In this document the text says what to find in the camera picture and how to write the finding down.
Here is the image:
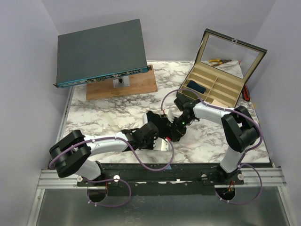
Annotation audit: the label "black underwear white waistband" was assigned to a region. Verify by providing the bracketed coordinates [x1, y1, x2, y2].
[121, 111, 184, 142]

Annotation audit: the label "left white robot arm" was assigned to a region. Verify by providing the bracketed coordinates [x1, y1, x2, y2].
[49, 122, 168, 186]

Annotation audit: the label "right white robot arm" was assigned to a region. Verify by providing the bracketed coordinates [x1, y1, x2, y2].
[174, 95, 261, 185]

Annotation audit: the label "rolled olive green cloth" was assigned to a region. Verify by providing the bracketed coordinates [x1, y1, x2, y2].
[181, 89, 199, 99]

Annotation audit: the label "rolled navy blue cloth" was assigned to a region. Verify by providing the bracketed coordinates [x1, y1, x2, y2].
[187, 81, 206, 94]

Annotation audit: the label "beige cloth piece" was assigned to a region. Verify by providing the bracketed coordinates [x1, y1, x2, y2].
[212, 99, 223, 106]

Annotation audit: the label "wooden board stand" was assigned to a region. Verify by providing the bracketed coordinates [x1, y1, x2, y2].
[86, 65, 158, 100]

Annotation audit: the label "black compartment box with lid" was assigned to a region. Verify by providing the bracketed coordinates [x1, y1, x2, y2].
[176, 29, 267, 107]

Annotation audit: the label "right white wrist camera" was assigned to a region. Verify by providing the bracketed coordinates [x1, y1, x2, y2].
[163, 110, 175, 123]

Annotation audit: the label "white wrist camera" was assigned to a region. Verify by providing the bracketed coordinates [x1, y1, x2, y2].
[153, 137, 172, 151]
[163, 110, 175, 123]

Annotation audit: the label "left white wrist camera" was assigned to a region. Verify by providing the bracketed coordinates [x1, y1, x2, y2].
[153, 137, 172, 151]

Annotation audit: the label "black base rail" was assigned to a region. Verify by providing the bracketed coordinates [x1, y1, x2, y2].
[77, 163, 244, 202]

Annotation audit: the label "yellow handled pliers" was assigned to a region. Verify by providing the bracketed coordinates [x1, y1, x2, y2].
[208, 59, 231, 67]

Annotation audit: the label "grey network switch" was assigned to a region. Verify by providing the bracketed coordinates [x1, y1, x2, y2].
[54, 19, 151, 88]

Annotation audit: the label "aluminium frame extrusion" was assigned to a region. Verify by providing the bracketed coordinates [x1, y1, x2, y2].
[25, 150, 292, 226]

